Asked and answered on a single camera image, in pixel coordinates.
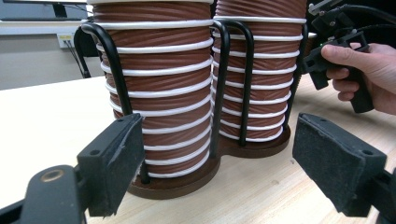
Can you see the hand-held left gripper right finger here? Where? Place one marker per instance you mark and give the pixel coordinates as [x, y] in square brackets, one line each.
[336, 165]

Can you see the stack of brown paper cups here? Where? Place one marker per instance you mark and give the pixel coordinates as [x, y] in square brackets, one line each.
[271, 62]
[165, 84]

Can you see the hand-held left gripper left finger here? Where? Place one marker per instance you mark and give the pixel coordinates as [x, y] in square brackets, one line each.
[112, 161]

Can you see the white wall outlet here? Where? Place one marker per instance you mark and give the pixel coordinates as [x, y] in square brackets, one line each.
[63, 39]

